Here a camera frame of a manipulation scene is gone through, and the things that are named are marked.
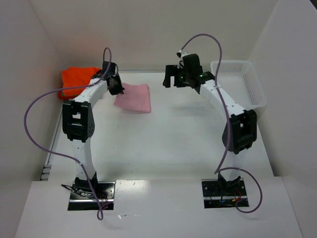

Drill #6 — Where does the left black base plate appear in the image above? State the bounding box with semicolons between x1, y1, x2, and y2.
66;181;115;211

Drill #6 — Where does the white perforated plastic basket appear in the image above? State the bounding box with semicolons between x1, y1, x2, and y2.
211;60;267;114

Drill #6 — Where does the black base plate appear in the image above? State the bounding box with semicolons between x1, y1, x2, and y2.
202;179;249;209
66;181;115;211

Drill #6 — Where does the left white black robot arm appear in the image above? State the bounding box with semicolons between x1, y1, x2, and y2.
62;61;124;194

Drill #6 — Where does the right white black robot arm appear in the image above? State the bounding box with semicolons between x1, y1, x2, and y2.
163;50;257;156

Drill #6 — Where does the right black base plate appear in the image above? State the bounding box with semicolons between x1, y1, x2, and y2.
202;179;249;209

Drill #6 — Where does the aluminium table edge rail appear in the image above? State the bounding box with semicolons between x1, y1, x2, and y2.
40;116;62;181

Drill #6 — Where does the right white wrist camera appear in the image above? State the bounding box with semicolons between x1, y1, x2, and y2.
176;50;190;59

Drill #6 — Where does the orange folded t shirt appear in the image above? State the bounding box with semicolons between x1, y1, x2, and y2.
58;67;101;100

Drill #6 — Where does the pink t shirt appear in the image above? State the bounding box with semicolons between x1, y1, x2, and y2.
113;83;151;113

